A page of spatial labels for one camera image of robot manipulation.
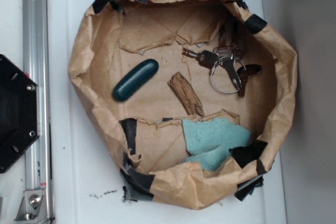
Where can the brown wood chip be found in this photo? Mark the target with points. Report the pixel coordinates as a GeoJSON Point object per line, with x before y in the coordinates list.
{"type": "Point", "coordinates": [186, 94]}

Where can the dark green oblong capsule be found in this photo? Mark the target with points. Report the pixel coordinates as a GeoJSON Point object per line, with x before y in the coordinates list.
{"type": "Point", "coordinates": [135, 79]}

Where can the silver key with round head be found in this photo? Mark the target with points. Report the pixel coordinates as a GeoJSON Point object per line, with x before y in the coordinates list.
{"type": "Point", "coordinates": [205, 58]}

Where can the light blue cloth rag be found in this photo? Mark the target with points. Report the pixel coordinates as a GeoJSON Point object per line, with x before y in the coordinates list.
{"type": "Point", "coordinates": [209, 142]}

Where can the silver key with square head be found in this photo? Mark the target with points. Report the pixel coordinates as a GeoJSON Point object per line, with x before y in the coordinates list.
{"type": "Point", "coordinates": [227, 60]}

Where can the dark bronze key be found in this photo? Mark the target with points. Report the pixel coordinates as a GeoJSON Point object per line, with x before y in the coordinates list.
{"type": "Point", "coordinates": [245, 73]}

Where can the brown paper bag basket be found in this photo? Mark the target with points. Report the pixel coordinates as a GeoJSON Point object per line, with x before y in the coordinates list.
{"type": "Point", "coordinates": [144, 134]}

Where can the white plastic tray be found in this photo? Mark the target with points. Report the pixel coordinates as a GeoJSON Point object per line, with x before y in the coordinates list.
{"type": "Point", "coordinates": [88, 187]}

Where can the aluminium extrusion rail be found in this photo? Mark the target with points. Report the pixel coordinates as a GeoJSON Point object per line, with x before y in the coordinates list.
{"type": "Point", "coordinates": [35, 50]}

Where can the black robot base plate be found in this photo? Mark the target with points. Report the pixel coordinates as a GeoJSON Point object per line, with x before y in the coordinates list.
{"type": "Point", "coordinates": [19, 123]}

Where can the metal corner bracket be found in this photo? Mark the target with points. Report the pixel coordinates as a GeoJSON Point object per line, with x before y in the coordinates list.
{"type": "Point", "coordinates": [33, 208]}

